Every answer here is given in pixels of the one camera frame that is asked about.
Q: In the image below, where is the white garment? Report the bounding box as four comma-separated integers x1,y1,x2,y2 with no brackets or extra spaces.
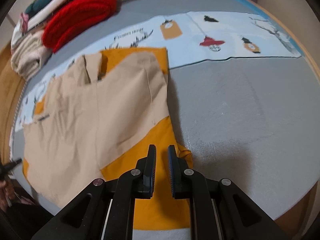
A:
27,0,87,28

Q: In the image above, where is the grey bed mattress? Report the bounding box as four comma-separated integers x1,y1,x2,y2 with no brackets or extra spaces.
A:
9,0,318,240

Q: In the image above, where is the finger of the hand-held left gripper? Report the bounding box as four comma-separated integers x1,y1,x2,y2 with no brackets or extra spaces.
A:
0,158,22,181

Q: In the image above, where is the beige orange-lined jacket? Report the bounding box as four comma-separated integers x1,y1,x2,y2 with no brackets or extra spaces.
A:
22,47,195,231

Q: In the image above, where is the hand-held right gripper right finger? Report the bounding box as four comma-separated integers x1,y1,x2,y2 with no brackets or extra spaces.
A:
168,144,288,240

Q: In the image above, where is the pink white cloth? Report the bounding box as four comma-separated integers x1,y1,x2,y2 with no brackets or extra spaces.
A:
11,12,31,47

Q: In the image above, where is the red knit sweater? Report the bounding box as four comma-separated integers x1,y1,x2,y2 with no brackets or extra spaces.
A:
42,0,118,54

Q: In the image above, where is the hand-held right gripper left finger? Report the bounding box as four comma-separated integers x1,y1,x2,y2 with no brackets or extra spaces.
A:
31,144,157,240

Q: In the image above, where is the cream knit sweater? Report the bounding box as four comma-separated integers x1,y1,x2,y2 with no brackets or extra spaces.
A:
10,31,52,81

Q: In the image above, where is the person's left hand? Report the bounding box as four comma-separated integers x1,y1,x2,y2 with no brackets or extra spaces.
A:
0,180,16,212

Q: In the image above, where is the light blue printed blanket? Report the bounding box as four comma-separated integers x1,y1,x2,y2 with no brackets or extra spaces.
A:
14,11,305,133

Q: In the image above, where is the wooden bed frame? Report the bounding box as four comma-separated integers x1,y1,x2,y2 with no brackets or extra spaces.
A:
0,17,320,233

